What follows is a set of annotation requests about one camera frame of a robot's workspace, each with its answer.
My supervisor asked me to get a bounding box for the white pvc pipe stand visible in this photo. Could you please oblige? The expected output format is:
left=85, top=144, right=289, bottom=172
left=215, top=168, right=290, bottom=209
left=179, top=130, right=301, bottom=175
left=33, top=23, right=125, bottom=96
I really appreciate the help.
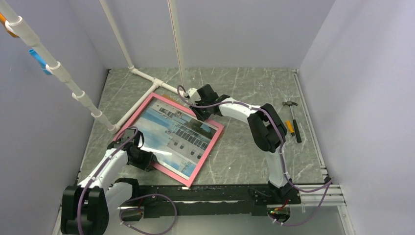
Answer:
left=0, top=0, right=190, bottom=135

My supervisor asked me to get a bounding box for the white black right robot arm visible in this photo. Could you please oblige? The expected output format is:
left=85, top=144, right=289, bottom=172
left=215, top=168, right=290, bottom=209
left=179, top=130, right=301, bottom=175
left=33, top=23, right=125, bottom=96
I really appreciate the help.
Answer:
left=185, top=84, right=292, bottom=203

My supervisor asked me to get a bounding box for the building photo print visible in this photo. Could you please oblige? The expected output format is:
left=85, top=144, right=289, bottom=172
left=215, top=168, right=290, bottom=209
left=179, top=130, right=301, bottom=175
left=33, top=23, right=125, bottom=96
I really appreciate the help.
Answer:
left=129, top=98, right=218, bottom=178

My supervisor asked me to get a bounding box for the orange pipe peg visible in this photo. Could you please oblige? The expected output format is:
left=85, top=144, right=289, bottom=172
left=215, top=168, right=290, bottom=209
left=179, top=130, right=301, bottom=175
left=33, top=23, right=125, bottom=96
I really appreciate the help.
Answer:
left=0, top=13, right=20, bottom=38

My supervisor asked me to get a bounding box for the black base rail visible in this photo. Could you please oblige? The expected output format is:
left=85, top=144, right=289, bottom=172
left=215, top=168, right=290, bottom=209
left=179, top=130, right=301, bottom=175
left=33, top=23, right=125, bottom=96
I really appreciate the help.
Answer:
left=117, top=184, right=301, bottom=218

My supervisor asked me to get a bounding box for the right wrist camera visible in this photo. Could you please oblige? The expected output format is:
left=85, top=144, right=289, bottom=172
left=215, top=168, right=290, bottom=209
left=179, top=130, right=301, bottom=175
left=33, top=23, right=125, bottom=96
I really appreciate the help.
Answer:
left=186, top=88, right=201, bottom=104

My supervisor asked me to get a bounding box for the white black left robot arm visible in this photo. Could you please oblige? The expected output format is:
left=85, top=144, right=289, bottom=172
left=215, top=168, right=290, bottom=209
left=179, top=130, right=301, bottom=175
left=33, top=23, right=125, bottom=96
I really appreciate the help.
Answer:
left=60, top=126, right=155, bottom=235

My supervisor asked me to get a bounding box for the blue pipe peg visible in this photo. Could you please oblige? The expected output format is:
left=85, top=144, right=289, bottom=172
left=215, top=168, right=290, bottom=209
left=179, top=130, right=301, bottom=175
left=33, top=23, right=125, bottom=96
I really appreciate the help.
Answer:
left=28, top=49, right=52, bottom=75

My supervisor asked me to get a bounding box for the aluminium side rail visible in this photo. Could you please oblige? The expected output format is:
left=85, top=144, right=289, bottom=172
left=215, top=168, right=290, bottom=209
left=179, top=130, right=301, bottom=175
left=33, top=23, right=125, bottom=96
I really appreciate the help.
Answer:
left=291, top=69, right=356, bottom=235

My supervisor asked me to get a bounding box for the black handled claw hammer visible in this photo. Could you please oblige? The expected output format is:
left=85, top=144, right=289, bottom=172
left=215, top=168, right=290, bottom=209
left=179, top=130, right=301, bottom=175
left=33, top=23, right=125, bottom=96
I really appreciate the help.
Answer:
left=282, top=101, right=302, bottom=143

